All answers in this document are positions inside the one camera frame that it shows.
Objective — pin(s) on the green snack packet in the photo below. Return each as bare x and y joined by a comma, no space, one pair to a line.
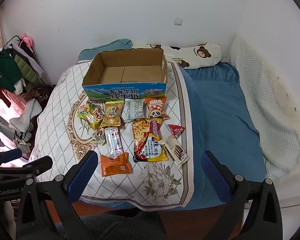
82,113

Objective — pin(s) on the blue bed sheet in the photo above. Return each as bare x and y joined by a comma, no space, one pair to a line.
225,120

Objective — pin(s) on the white snack packet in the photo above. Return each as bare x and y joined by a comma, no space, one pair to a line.
133,110

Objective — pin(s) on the yellow cartoon face snack packet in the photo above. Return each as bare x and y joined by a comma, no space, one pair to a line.
96,117

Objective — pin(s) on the red triangular snack packet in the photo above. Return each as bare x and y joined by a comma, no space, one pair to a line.
175,130

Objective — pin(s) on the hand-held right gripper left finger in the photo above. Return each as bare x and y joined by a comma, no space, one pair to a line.
82,176

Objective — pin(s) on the pink white sausage packet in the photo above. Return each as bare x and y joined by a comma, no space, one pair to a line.
113,142

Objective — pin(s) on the white patterned quilt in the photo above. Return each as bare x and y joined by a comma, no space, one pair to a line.
62,110

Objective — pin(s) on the pink plush item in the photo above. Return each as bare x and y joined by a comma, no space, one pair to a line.
27,41

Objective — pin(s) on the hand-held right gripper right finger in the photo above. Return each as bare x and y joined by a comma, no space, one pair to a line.
214,177

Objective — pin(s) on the yellow biscuit packet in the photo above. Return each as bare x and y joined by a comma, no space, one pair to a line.
112,113

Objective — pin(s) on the hanging clothes on rack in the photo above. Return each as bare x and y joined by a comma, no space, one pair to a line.
7,67

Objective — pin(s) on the cardboard box blue print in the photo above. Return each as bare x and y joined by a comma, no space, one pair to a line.
110,75

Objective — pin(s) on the white wall switch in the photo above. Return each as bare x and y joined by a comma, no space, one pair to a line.
178,21

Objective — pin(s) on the person's dark grey clothing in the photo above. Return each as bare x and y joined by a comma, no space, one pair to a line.
120,226

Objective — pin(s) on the white chocolate stick packet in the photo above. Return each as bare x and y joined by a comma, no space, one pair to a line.
176,151

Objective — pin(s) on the blue pillow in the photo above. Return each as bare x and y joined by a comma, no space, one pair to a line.
107,47

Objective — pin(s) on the white waffle blanket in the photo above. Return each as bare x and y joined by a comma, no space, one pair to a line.
272,110

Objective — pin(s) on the small candy packet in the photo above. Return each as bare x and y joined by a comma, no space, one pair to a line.
99,136

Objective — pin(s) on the orange panda snack packet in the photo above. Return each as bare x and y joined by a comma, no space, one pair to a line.
156,108

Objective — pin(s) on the pile of light clothes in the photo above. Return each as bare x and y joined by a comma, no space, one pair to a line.
27,115

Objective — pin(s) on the bear print pillow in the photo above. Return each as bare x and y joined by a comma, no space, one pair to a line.
202,55

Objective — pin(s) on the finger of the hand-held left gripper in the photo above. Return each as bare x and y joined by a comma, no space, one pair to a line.
38,163
11,155

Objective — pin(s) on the yellow instant noodle packet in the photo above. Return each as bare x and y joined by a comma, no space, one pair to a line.
150,142

